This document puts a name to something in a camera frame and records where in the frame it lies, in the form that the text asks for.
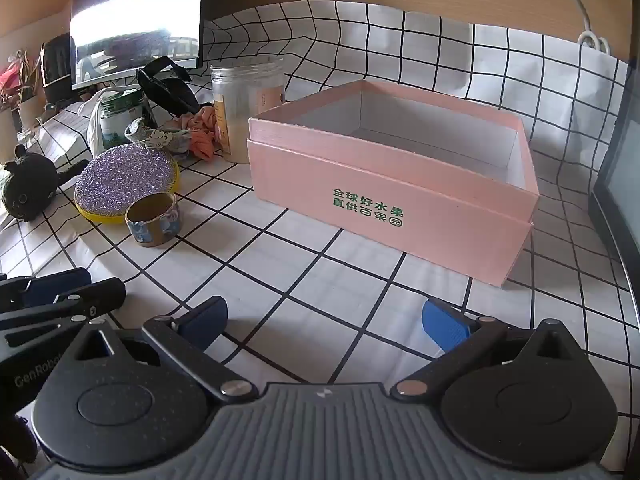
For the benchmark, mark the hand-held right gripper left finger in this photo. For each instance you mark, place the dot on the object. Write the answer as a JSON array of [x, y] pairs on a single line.
[[207, 317]]

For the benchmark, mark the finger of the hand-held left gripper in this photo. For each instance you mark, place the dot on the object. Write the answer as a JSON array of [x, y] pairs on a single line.
[[100, 292], [55, 285]]

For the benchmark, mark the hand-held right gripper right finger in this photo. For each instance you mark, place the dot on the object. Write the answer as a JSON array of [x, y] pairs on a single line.
[[445, 327]]

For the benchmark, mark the black plush toy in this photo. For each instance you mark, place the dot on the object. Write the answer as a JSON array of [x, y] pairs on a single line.
[[25, 185]]

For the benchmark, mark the pink cardboard box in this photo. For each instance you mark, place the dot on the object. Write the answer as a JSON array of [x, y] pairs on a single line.
[[375, 185]]

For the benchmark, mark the patterned tape roll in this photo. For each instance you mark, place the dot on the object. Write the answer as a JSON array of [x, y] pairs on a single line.
[[152, 227]]

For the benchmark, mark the white black checked tablecloth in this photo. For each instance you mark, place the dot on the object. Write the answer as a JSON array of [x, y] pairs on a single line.
[[310, 270]]

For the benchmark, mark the purple glitter round sponge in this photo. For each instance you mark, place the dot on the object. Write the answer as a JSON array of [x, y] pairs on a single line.
[[125, 175]]

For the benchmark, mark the clear plastic bag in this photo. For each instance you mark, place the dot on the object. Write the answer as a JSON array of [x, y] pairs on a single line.
[[95, 130]]

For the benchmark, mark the patterned crumpled cloth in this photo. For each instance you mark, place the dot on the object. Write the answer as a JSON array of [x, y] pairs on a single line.
[[150, 135]]

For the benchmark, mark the green lid jar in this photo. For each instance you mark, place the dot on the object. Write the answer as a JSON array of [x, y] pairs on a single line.
[[120, 117]]

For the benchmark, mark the pink cloth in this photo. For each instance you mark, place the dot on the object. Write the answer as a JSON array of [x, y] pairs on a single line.
[[192, 119]]

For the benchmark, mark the red potted plant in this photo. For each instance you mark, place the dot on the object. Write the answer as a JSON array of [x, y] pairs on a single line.
[[20, 80]]

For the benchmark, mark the clear plastic jar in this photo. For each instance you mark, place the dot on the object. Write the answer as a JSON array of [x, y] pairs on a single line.
[[240, 110]]

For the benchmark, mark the black cylinder speaker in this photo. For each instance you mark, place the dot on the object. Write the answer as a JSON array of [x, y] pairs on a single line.
[[55, 70]]

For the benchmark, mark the dark framed screen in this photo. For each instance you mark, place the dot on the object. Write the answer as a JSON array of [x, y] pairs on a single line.
[[620, 170]]

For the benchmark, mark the black computer monitor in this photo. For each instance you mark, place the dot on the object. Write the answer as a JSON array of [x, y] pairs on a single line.
[[135, 10]]

